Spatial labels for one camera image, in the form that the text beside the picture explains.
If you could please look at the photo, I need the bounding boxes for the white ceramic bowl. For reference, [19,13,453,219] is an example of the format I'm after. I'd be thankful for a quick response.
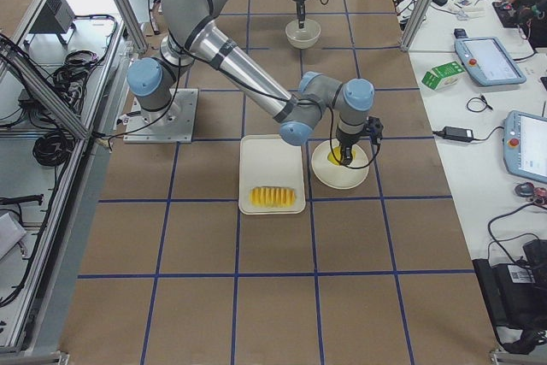
[285,19,321,50]

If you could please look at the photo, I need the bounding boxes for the blue teach pendant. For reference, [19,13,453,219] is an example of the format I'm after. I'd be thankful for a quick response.
[503,110,547,183]
[454,37,526,86]

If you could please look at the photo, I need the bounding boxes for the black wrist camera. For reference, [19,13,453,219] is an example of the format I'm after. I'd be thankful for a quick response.
[367,116,384,146]

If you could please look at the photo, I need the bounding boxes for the grey electronics box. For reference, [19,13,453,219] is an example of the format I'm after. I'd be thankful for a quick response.
[29,0,75,45]

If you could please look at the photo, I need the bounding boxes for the black equipment case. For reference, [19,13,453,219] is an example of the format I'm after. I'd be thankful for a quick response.
[473,239,546,355]

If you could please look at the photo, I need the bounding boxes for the left aluminium frame rail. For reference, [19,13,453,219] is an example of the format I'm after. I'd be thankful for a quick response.
[1,34,91,139]

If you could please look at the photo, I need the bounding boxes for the sliced yellow mango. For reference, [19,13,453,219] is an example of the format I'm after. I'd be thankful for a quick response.
[249,186,297,208]

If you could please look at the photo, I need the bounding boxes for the yellow lemon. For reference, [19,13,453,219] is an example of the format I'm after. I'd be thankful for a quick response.
[327,146,356,167]

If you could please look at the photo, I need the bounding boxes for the black power adapter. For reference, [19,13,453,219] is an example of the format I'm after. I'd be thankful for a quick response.
[443,126,474,143]

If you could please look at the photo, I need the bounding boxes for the small coiled black cable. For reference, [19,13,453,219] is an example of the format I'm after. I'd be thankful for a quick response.
[466,95,492,112]

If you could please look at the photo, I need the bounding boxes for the white round plate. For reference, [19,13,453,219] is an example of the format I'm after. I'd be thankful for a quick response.
[311,139,369,190]

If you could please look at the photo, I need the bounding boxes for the white rectangular tray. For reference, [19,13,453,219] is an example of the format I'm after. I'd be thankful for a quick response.
[238,135,306,215]

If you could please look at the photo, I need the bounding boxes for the upper blue teach pendant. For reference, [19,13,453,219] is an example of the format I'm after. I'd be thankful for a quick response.
[454,37,526,86]

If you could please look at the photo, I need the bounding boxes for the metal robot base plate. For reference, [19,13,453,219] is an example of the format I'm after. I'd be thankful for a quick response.
[123,88,198,144]

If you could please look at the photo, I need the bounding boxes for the lower blue teach pendant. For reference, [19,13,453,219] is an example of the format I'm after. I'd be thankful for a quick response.
[503,110,547,183]

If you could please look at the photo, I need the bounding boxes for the coiled black cable bundle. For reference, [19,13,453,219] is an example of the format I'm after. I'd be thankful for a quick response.
[32,129,74,168]

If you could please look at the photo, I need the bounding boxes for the green white carton box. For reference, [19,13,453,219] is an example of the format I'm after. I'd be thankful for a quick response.
[421,61,465,91]

